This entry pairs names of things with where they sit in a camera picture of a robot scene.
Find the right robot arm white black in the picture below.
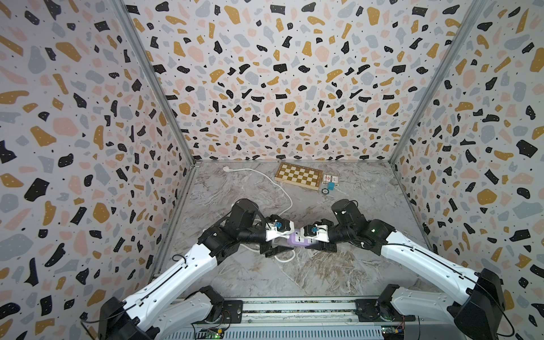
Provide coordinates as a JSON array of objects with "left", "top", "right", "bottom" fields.
[{"left": 301, "top": 199, "right": 505, "bottom": 339}]

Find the wooden chess board box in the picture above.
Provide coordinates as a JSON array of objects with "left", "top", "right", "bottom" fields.
[{"left": 274, "top": 162, "right": 324, "bottom": 191}]

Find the purple power strip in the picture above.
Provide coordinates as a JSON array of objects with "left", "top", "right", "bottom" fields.
[{"left": 288, "top": 231, "right": 308, "bottom": 248}]

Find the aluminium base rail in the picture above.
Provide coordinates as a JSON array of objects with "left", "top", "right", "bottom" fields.
[{"left": 114, "top": 295, "right": 430, "bottom": 340}]

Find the white power cord with plug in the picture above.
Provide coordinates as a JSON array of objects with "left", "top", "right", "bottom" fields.
[{"left": 222, "top": 165, "right": 298, "bottom": 264}]

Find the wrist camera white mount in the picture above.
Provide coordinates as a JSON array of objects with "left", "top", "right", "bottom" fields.
[
  {"left": 301, "top": 219, "right": 334, "bottom": 243},
  {"left": 265, "top": 215, "right": 295, "bottom": 242}
]

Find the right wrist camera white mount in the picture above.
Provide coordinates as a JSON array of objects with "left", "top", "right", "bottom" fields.
[{"left": 301, "top": 219, "right": 334, "bottom": 243}]

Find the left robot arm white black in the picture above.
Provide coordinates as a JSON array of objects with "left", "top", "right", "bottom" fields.
[{"left": 97, "top": 198, "right": 295, "bottom": 339}]

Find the playing card box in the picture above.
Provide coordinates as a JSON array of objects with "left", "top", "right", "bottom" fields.
[{"left": 322, "top": 174, "right": 339, "bottom": 184}]

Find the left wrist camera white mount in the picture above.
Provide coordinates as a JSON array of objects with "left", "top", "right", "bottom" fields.
[{"left": 265, "top": 215, "right": 295, "bottom": 242}]

